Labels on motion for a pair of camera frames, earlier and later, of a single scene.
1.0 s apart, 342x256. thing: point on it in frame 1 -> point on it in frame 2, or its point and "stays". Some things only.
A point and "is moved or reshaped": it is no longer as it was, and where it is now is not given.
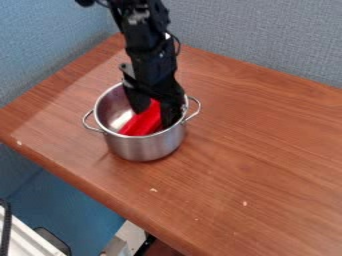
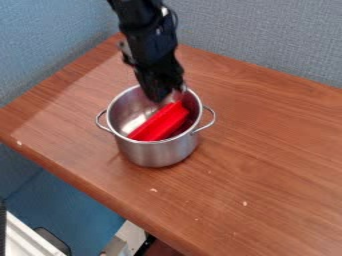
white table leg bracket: [126, 241] stays
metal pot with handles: [111, 113] is moved or reshaped
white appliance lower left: [25, 241] stays
